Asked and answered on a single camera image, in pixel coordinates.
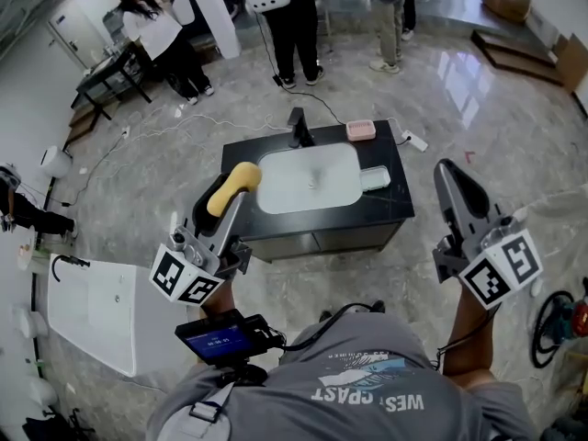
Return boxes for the white round bin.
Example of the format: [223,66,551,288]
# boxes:
[40,145,74,176]

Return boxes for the black vanity cabinet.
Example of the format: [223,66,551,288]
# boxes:
[220,119,415,264]

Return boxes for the dark wooden steps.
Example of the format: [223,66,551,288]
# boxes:
[470,29,567,87]

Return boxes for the white soap tray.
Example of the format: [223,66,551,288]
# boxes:
[359,165,392,193]

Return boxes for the person's gray t-shirt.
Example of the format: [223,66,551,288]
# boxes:
[146,312,538,441]

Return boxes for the person's left forearm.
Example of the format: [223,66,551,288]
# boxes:
[200,276,238,321]

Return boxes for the black chest mount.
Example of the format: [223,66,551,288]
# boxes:
[219,362,270,388]

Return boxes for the white sink cabinet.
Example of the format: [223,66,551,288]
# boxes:
[48,254,194,379]

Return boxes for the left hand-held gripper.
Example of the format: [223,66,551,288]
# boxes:
[150,171,253,305]

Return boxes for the thick black cable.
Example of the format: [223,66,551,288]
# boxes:
[280,302,374,354]

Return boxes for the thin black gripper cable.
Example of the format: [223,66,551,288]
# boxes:
[435,304,503,363]

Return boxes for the white stool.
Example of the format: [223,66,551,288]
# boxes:
[11,308,50,340]
[27,377,59,409]

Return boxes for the black square faucet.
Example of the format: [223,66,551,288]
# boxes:
[287,107,316,151]

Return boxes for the black chest-mounted screen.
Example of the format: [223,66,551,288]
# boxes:
[174,309,287,369]

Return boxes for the cardboard box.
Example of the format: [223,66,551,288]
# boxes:
[481,0,532,23]

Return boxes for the teal power tool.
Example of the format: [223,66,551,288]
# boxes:
[558,300,588,340]

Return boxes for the pink slatted dish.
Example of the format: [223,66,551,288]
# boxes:
[345,119,379,142]

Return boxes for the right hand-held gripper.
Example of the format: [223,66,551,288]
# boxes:
[431,158,544,311]

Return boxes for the black office chair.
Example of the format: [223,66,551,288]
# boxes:
[22,406,97,441]

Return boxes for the gray shoulder strap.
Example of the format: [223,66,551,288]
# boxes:
[155,380,236,441]

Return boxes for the person's right forearm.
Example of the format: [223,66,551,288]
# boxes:
[441,287,501,388]

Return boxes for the white sink basin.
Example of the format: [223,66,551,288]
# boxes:
[255,142,364,215]

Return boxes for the black curved faucet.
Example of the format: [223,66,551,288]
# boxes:
[51,254,92,284]

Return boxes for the brown cardboard panel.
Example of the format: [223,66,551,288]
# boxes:
[553,33,588,94]

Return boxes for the black coiled hose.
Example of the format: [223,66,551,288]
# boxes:
[531,289,578,369]

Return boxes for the black glass table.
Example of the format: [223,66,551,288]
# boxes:
[71,41,153,121]

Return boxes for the yellow sponge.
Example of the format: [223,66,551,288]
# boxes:
[206,162,264,218]

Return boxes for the white power strip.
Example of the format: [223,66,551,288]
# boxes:
[401,130,430,153]

